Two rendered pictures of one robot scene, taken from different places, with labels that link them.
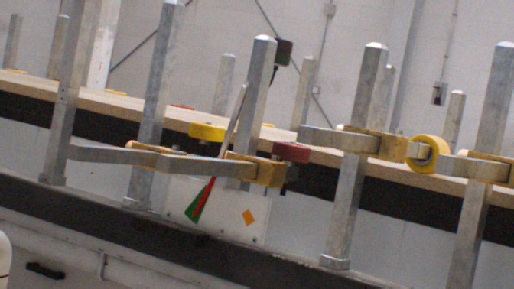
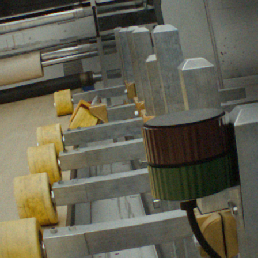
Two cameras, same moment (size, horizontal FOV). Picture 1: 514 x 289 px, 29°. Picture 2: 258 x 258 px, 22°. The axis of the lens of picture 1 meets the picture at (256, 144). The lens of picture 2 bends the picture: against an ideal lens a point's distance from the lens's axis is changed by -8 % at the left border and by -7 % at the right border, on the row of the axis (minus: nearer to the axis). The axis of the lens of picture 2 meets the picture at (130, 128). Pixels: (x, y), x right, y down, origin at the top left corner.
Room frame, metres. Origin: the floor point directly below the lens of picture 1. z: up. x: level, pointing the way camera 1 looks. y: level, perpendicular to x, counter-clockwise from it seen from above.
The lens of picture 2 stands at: (2.36, 0.35, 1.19)
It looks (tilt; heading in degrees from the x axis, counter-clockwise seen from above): 9 degrees down; 235
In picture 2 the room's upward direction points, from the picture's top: 10 degrees counter-clockwise
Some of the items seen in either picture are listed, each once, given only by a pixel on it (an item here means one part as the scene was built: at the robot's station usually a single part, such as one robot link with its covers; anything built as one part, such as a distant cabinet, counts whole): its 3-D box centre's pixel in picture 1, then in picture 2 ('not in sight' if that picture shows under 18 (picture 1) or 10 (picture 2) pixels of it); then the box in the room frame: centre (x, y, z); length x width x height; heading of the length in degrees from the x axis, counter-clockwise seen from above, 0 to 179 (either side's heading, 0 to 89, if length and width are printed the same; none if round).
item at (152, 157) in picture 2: (278, 45); (188, 135); (2.07, 0.00, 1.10); 0.06 x 0.06 x 0.02
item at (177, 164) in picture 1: (232, 170); not in sight; (1.94, 0.04, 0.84); 0.43 x 0.03 x 0.04; 147
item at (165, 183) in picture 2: (275, 57); (193, 171); (2.07, 0.00, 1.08); 0.06 x 0.06 x 0.02
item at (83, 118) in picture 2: not in sight; (82, 125); (1.46, -1.15, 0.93); 0.09 x 0.08 x 0.09; 147
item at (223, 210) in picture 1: (213, 209); not in sight; (2.03, 0.06, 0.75); 0.26 x 0.01 x 0.10; 57
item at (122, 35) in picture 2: not in sight; (136, 101); (1.07, -1.44, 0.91); 0.04 x 0.04 x 0.48; 57
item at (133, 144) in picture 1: (154, 157); not in sight; (2.16, 0.21, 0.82); 0.14 x 0.06 x 0.05; 57
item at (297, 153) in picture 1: (287, 168); not in sight; (2.10, -0.07, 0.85); 0.08 x 0.08 x 0.11
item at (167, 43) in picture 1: (154, 110); not in sight; (2.17, 0.23, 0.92); 0.04 x 0.04 x 0.48; 57
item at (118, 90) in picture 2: not in sight; (139, 86); (1.03, -1.46, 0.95); 0.50 x 0.04 x 0.04; 147
